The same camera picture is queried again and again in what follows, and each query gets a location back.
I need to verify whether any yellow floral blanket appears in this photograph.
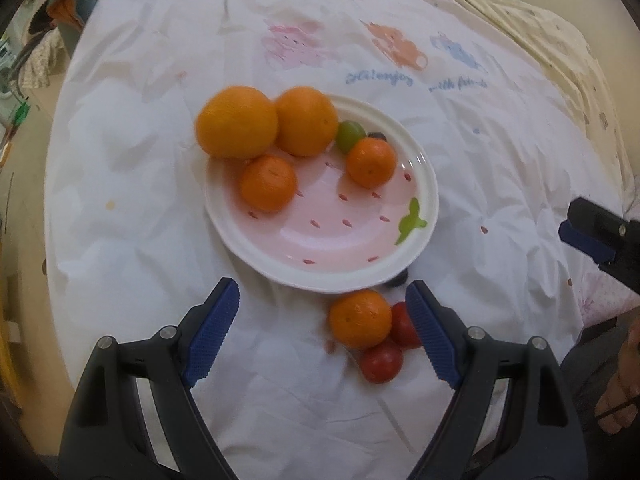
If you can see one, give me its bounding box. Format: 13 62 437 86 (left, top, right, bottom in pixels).
389 0 637 201

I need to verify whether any person's right hand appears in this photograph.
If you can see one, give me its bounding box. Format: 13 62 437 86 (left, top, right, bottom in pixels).
594 318 639 434

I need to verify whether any large orange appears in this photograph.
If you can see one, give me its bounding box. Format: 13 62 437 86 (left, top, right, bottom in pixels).
274 86 338 157
194 86 279 159

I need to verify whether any red tomato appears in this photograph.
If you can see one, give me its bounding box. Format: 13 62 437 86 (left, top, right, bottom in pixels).
358 340 404 385
390 301 422 349

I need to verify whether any pink strawberry plate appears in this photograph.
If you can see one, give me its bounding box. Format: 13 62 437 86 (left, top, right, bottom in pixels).
204 96 439 294

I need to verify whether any small mandarin orange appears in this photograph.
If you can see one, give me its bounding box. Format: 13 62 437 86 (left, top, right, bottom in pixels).
346 136 397 190

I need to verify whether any pile of clothes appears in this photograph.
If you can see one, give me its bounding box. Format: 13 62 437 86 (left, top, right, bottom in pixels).
9 0 98 89

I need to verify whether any green lime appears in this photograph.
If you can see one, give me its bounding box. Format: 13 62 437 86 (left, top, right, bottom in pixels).
335 120 367 155

